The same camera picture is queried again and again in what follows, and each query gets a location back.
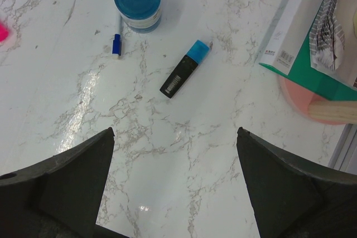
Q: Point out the green book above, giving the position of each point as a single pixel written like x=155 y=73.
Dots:
x=287 y=52

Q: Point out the blue cap black highlighter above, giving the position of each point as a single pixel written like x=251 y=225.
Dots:
x=184 y=69

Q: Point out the pink two-tier wooden shelf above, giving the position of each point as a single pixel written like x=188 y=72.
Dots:
x=317 y=108

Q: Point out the blue cap whiteboard marker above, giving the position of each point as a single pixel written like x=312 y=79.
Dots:
x=117 y=40

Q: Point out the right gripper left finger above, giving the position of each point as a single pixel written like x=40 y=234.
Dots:
x=60 y=196

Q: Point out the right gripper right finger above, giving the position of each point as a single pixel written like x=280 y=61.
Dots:
x=292 y=196

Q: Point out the pink cap black highlighter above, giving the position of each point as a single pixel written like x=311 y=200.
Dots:
x=5 y=31

